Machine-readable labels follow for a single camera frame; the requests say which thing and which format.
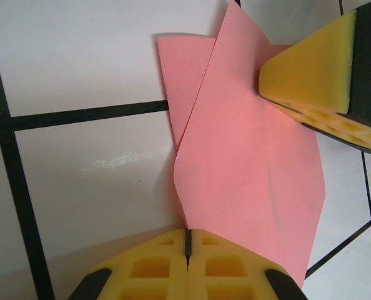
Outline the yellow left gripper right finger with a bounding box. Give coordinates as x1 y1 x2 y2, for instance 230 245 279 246
188 229 308 300

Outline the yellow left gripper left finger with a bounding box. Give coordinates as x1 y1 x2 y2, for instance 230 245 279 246
67 229 189 300

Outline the pink cloth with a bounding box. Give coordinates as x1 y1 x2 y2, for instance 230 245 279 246
157 0 327 290

